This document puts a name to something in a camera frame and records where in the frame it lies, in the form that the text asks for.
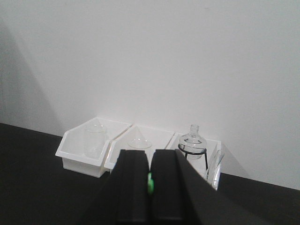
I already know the clear round glass flask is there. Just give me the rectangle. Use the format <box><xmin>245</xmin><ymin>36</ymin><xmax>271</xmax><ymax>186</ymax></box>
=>
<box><xmin>179</xmin><ymin>125</ymin><xmax>207</xmax><ymax>160</ymax></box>

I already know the clear glass tube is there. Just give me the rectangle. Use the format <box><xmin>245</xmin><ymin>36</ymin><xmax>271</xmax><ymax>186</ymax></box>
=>
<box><xmin>206</xmin><ymin>150</ymin><xmax>225</xmax><ymax>190</ymax></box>

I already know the left white plastic bin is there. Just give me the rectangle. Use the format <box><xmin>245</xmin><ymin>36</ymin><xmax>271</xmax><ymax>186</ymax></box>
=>
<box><xmin>55</xmin><ymin>117</ymin><xmax>132</xmax><ymax>178</ymax></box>

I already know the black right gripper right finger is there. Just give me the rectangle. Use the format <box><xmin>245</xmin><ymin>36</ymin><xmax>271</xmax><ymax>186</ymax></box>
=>
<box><xmin>151</xmin><ymin>150</ymin><xmax>237</xmax><ymax>225</ymax></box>

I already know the white plastic bin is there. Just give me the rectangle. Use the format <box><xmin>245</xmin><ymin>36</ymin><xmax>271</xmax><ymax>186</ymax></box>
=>
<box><xmin>165</xmin><ymin>131</ymin><xmax>225</xmax><ymax>191</ymax></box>
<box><xmin>104</xmin><ymin>125</ymin><xmax>174</xmax><ymax>171</ymax></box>
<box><xmin>55</xmin><ymin>117</ymin><xmax>132</xmax><ymax>178</ymax></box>

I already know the short clear glass beaker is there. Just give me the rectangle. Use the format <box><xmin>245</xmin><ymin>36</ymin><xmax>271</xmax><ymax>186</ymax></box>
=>
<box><xmin>127</xmin><ymin>138</ymin><xmax>153</xmax><ymax>154</ymax></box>

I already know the green plastic spoon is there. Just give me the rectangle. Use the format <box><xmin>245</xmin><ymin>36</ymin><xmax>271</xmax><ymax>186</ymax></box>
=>
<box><xmin>147</xmin><ymin>172</ymin><xmax>154</xmax><ymax>195</ymax></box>

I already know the right white plastic bin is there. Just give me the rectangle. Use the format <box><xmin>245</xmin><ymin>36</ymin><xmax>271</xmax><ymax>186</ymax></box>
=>
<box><xmin>165</xmin><ymin>131</ymin><xmax>225</xmax><ymax>191</ymax></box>

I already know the middle white plastic bin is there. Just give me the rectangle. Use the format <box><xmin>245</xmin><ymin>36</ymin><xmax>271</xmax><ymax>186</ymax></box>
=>
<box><xmin>104</xmin><ymin>125</ymin><xmax>174</xmax><ymax>171</ymax></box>

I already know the tall clear glass beaker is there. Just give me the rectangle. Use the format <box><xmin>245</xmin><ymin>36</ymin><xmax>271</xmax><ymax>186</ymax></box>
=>
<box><xmin>84</xmin><ymin>124</ymin><xmax>107</xmax><ymax>158</ymax></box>

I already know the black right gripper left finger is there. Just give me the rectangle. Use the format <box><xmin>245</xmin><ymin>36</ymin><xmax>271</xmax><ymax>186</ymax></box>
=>
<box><xmin>81</xmin><ymin>150</ymin><xmax>150</xmax><ymax>225</ymax></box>

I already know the black wire tripod stand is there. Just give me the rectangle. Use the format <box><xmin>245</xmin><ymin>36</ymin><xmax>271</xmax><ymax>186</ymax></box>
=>
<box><xmin>178</xmin><ymin>143</ymin><xmax>209</xmax><ymax>170</ymax></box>

